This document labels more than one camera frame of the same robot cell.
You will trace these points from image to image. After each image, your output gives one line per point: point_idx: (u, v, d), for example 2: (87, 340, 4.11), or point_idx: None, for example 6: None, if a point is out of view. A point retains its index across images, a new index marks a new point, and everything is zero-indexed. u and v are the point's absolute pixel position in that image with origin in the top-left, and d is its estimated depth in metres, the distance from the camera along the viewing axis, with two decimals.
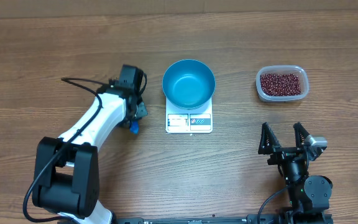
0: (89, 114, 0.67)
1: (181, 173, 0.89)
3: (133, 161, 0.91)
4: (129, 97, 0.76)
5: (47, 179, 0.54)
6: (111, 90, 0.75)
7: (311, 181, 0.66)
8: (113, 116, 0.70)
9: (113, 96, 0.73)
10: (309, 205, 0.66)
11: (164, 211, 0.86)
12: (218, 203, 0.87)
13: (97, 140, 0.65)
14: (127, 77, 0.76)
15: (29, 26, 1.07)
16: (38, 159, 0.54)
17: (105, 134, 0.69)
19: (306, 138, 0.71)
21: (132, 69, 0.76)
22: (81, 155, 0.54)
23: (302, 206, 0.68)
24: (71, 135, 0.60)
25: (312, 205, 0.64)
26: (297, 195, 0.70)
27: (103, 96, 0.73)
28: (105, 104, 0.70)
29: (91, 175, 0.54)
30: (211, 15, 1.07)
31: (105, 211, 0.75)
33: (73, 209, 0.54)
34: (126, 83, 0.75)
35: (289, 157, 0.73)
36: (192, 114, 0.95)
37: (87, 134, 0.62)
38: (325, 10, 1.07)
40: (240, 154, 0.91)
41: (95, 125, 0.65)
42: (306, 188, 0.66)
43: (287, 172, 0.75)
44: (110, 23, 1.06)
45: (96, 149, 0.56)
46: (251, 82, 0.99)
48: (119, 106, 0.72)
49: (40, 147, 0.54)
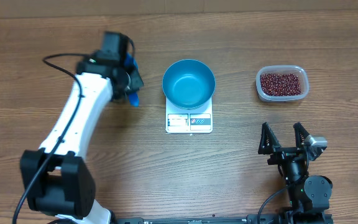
0: (71, 109, 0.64)
1: (181, 173, 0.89)
3: (133, 161, 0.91)
4: (114, 70, 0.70)
5: (38, 191, 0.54)
6: (93, 64, 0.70)
7: (311, 181, 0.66)
8: (96, 102, 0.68)
9: (96, 78, 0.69)
10: (309, 205, 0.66)
11: (164, 211, 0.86)
12: (218, 203, 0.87)
13: (84, 134, 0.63)
14: (110, 46, 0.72)
15: (28, 26, 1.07)
16: (24, 175, 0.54)
17: (91, 122, 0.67)
19: (306, 137, 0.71)
21: (114, 36, 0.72)
22: (66, 169, 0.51)
23: (302, 206, 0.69)
24: (53, 145, 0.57)
25: (312, 205, 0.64)
26: (297, 195, 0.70)
27: (82, 81, 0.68)
28: (86, 93, 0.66)
29: (80, 186, 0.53)
30: (211, 15, 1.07)
31: (103, 210, 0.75)
33: (71, 213, 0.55)
34: (110, 52, 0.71)
35: (289, 157, 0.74)
36: (192, 114, 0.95)
37: (70, 138, 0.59)
38: (325, 10, 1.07)
40: (240, 154, 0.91)
41: (78, 124, 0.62)
42: (306, 188, 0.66)
43: (287, 172, 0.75)
44: (110, 23, 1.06)
45: (80, 160, 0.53)
46: (251, 82, 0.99)
48: (102, 90, 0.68)
49: (22, 165, 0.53)
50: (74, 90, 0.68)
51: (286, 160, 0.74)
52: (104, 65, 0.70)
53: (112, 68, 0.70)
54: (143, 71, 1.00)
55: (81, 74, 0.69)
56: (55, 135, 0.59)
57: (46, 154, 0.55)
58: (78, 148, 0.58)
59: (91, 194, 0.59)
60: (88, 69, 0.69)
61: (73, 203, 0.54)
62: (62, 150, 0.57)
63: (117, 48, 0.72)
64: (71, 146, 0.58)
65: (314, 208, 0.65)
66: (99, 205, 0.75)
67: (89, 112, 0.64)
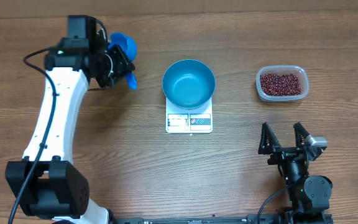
0: (48, 110, 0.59)
1: (181, 173, 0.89)
3: (133, 162, 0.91)
4: (86, 58, 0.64)
5: (30, 200, 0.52)
6: (62, 56, 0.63)
7: (311, 181, 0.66)
8: (74, 98, 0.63)
9: (66, 71, 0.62)
10: (309, 206, 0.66)
11: (164, 211, 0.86)
12: (218, 203, 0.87)
13: (67, 133, 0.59)
14: (78, 32, 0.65)
15: (28, 26, 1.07)
16: (12, 186, 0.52)
17: (73, 119, 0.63)
19: (306, 137, 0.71)
21: (81, 20, 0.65)
22: (55, 175, 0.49)
23: (302, 206, 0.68)
24: (36, 154, 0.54)
25: (313, 205, 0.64)
26: (298, 195, 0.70)
27: (53, 77, 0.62)
28: (60, 90, 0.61)
29: (71, 189, 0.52)
30: (211, 15, 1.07)
31: (100, 210, 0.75)
33: (68, 213, 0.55)
34: (78, 38, 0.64)
35: (288, 157, 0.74)
36: (193, 114, 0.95)
37: (52, 143, 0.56)
38: (325, 10, 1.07)
40: (240, 154, 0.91)
41: (58, 126, 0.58)
42: (307, 188, 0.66)
43: (286, 172, 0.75)
44: (110, 23, 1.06)
45: (66, 163, 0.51)
46: (251, 82, 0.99)
48: (78, 83, 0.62)
49: (9, 177, 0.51)
50: (46, 89, 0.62)
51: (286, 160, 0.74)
52: (74, 55, 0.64)
53: (82, 56, 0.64)
54: (143, 71, 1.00)
55: (51, 69, 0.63)
56: (35, 142, 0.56)
57: (31, 162, 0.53)
58: (63, 152, 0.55)
59: (84, 191, 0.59)
60: (56, 62, 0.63)
61: (68, 205, 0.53)
62: (46, 156, 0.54)
63: (86, 33, 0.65)
64: (55, 150, 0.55)
65: (314, 208, 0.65)
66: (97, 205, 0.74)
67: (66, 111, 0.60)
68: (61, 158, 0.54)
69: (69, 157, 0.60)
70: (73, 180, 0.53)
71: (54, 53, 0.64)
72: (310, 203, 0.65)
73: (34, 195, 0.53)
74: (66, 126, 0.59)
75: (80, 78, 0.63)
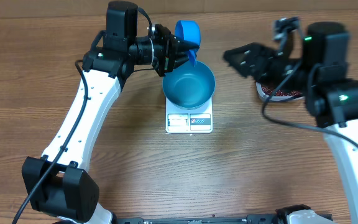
0: (76, 112, 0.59)
1: (181, 173, 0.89)
3: (134, 161, 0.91)
4: (123, 63, 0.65)
5: (39, 197, 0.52)
6: (101, 58, 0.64)
7: (314, 24, 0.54)
8: (104, 104, 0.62)
9: (103, 76, 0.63)
10: (324, 48, 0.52)
11: (164, 211, 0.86)
12: (218, 203, 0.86)
13: (90, 140, 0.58)
14: (116, 29, 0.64)
15: (28, 25, 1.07)
16: (25, 180, 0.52)
17: (98, 125, 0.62)
19: (277, 24, 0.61)
21: (119, 14, 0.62)
22: (69, 180, 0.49)
23: (321, 61, 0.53)
24: (56, 155, 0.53)
25: (327, 37, 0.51)
26: (311, 55, 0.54)
27: (89, 79, 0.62)
28: (92, 93, 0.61)
29: (82, 196, 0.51)
30: (211, 15, 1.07)
31: (105, 212, 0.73)
33: (73, 218, 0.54)
34: (116, 36, 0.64)
35: (270, 53, 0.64)
36: (193, 114, 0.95)
37: (74, 148, 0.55)
38: (325, 11, 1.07)
40: (240, 154, 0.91)
41: (82, 130, 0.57)
42: (311, 29, 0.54)
43: (278, 65, 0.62)
44: None
45: (84, 172, 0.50)
46: (251, 82, 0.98)
48: (110, 89, 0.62)
49: (24, 172, 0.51)
50: (79, 89, 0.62)
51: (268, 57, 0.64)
52: (114, 58, 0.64)
53: (121, 62, 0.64)
54: (143, 71, 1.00)
55: (88, 70, 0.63)
56: (58, 143, 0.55)
57: (49, 162, 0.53)
58: (80, 158, 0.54)
59: (94, 198, 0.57)
60: (95, 64, 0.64)
61: (74, 211, 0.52)
62: (64, 159, 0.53)
63: (124, 31, 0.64)
64: (73, 156, 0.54)
65: (329, 45, 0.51)
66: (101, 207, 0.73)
67: (94, 117, 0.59)
68: (78, 165, 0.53)
69: (87, 165, 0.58)
70: (87, 187, 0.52)
71: (94, 54, 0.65)
72: (324, 43, 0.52)
73: (44, 194, 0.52)
74: (90, 132, 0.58)
75: (114, 86, 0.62)
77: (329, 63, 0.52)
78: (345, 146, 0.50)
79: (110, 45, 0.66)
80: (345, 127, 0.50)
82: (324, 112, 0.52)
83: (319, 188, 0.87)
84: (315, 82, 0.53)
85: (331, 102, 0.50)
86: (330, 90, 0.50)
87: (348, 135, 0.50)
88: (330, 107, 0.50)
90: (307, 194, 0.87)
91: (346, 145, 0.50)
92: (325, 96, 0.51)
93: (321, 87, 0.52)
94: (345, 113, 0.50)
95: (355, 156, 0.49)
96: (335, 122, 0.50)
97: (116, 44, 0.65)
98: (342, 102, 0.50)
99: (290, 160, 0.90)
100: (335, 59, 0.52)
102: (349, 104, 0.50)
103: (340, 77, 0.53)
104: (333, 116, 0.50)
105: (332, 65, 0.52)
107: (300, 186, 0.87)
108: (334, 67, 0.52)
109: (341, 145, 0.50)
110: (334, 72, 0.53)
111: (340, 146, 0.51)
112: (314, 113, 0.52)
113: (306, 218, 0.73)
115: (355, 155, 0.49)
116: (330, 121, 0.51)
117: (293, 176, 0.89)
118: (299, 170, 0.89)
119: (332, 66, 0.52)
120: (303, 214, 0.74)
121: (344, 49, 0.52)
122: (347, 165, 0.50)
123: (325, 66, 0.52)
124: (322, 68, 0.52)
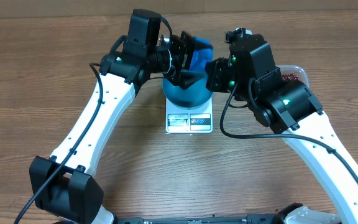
0: (89, 115, 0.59)
1: (181, 173, 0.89)
3: (134, 161, 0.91)
4: (141, 69, 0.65)
5: (44, 196, 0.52)
6: (119, 63, 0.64)
7: (237, 42, 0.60)
8: (117, 109, 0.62)
9: (119, 80, 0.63)
10: (252, 63, 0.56)
11: (164, 211, 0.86)
12: (218, 203, 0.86)
13: (99, 146, 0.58)
14: (138, 35, 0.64)
15: (28, 26, 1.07)
16: (32, 179, 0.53)
17: (109, 130, 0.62)
19: (226, 36, 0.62)
21: (144, 20, 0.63)
22: (76, 183, 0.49)
23: (253, 74, 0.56)
24: (65, 157, 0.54)
25: (249, 52, 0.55)
26: (244, 71, 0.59)
27: (104, 83, 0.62)
28: (107, 98, 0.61)
29: (87, 201, 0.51)
30: (211, 15, 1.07)
31: (105, 214, 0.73)
33: (75, 220, 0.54)
34: (138, 42, 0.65)
35: (217, 64, 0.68)
36: (193, 114, 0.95)
37: (84, 152, 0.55)
38: (325, 10, 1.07)
40: (240, 154, 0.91)
41: (94, 134, 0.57)
42: (235, 48, 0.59)
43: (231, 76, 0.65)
44: (109, 23, 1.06)
45: (91, 177, 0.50)
46: None
48: (125, 95, 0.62)
49: (33, 170, 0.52)
50: (94, 92, 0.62)
51: (217, 69, 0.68)
52: (132, 64, 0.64)
53: (138, 68, 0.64)
54: None
55: (105, 73, 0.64)
56: (68, 145, 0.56)
57: (57, 163, 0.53)
58: (88, 163, 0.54)
59: (99, 203, 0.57)
60: (112, 67, 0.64)
61: (77, 213, 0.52)
62: (73, 163, 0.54)
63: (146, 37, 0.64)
64: (82, 160, 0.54)
65: (255, 58, 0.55)
66: (102, 208, 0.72)
67: (106, 122, 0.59)
68: (85, 169, 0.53)
69: (94, 169, 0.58)
70: (92, 192, 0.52)
71: (113, 57, 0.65)
72: (249, 58, 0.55)
73: (49, 194, 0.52)
74: (100, 135, 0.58)
75: (128, 91, 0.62)
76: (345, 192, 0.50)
77: (261, 74, 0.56)
78: (304, 144, 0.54)
79: (130, 50, 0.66)
80: (298, 128, 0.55)
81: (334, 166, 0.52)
82: (275, 121, 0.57)
83: (319, 188, 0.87)
84: (256, 94, 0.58)
85: (278, 112, 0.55)
86: (273, 101, 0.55)
87: (304, 133, 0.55)
88: (278, 116, 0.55)
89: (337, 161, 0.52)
90: (307, 194, 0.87)
91: (306, 144, 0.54)
92: (271, 107, 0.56)
93: (263, 99, 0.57)
94: (293, 116, 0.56)
95: (316, 151, 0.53)
96: (288, 127, 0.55)
97: (137, 50, 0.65)
98: (287, 107, 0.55)
99: (290, 161, 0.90)
100: (265, 69, 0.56)
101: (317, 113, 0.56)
102: (293, 106, 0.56)
103: (275, 83, 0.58)
104: (283, 122, 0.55)
105: (265, 75, 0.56)
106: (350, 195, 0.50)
107: (300, 186, 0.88)
108: (267, 75, 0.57)
109: (301, 145, 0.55)
110: (268, 80, 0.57)
111: (300, 145, 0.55)
112: (265, 124, 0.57)
113: (302, 218, 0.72)
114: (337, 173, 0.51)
115: (317, 150, 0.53)
116: (283, 126, 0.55)
117: (293, 176, 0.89)
118: (299, 170, 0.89)
119: (266, 76, 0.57)
120: (298, 213, 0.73)
121: (268, 58, 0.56)
122: (314, 163, 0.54)
123: (260, 78, 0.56)
124: (258, 80, 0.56)
